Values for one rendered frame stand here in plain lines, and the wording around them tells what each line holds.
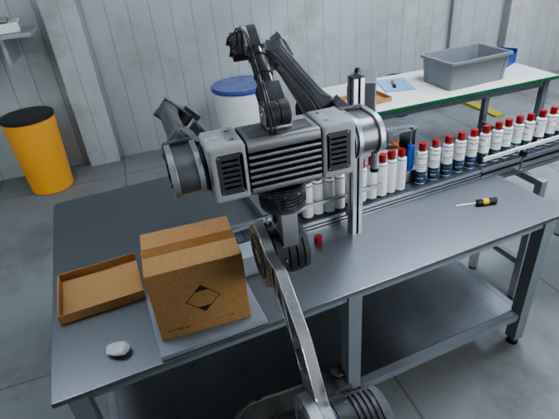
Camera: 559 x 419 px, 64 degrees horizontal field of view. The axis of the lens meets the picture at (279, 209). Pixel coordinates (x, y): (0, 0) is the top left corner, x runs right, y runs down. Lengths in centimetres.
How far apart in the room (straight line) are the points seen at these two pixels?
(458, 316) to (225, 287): 141
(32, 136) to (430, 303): 355
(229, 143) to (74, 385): 90
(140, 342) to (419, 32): 510
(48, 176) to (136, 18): 172
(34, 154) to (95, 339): 311
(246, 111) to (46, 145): 184
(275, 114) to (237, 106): 327
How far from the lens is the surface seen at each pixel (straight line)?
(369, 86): 169
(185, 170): 112
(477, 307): 260
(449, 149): 227
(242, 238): 189
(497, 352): 272
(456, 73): 381
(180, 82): 505
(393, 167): 209
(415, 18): 594
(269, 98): 116
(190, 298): 147
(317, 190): 192
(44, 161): 466
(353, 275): 174
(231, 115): 446
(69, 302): 190
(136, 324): 170
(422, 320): 246
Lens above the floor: 195
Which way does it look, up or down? 32 degrees down
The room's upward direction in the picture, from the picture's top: 5 degrees counter-clockwise
